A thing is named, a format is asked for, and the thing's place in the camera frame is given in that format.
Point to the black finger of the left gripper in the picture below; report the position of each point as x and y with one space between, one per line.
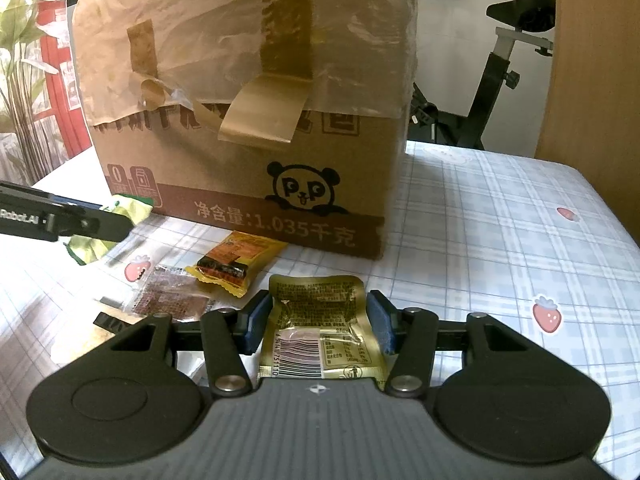
89 220

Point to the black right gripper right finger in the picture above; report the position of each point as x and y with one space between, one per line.
412 336

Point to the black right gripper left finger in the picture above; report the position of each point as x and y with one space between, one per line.
224 335

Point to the green snack packet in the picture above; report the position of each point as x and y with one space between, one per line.
85 250

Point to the gold foil snack packet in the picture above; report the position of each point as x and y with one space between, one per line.
318 328

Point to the brown clear snack packet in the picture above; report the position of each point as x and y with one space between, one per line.
172 291

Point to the yellow orange snack packet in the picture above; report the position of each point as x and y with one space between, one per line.
234 263

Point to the clear cracker packet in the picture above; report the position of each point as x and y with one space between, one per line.
112 317

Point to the green bamboo plant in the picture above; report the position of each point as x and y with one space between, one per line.
23 77

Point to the plaid strawberry tablecloth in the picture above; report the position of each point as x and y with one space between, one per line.
529 242

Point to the brown cardboard box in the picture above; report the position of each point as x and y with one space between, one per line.
329 178

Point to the wooden door panel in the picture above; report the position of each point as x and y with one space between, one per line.
591 121

